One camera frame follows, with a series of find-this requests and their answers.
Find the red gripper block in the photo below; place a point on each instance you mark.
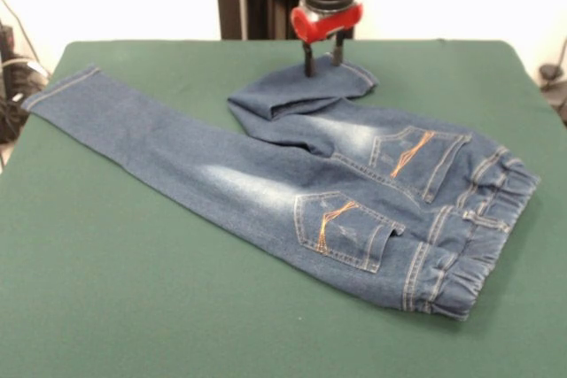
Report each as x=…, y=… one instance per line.
x=323, y=24

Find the blue denim jeans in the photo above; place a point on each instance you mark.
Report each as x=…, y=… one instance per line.
x=310, y=183

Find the black floor equipment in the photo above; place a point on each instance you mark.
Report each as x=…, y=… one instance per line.
x=560, y=103

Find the dark green tablecloth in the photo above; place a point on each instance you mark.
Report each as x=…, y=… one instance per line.
x=133, y=263

